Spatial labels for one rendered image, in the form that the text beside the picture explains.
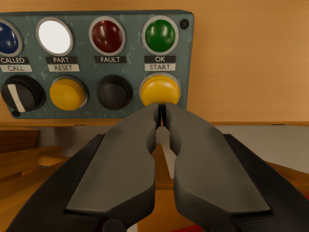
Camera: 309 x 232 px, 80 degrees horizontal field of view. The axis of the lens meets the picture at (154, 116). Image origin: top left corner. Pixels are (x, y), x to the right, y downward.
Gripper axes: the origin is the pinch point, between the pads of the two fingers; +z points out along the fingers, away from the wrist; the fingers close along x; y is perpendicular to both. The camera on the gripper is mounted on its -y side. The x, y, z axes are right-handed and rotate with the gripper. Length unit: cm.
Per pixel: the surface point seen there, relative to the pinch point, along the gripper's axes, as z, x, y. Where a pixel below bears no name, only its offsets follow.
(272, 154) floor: 68, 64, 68
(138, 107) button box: 2.3, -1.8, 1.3
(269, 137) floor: 74, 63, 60
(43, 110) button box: 2.3, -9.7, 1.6
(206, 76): 5.7, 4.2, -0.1
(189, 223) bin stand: 3.5, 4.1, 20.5
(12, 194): 13.4, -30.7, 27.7
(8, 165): 37, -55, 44
